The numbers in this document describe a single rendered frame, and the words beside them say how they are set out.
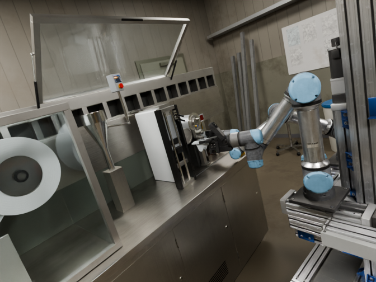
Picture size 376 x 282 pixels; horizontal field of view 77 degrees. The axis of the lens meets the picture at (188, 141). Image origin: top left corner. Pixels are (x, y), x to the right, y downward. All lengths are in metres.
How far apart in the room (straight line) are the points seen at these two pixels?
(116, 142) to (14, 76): 2.40
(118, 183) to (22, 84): 2.69
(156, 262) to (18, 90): 3.12
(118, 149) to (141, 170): 0.26
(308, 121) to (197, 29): 4.73
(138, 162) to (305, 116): 1.27
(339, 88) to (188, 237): 1.15
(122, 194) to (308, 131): 1.08
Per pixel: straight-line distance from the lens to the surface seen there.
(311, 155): 1.17
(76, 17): 1.44
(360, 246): 1.30
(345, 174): 1.56
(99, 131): 1.44
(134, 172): 1.89
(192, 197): 1.44
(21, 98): 3.90
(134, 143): 1.88
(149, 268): 1.35
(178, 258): 1.48
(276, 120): 1.26
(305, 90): 1.07
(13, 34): 4.09
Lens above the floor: 1.54
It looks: 13 degrees down
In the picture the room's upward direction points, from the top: 15 degrees counter-clockwise
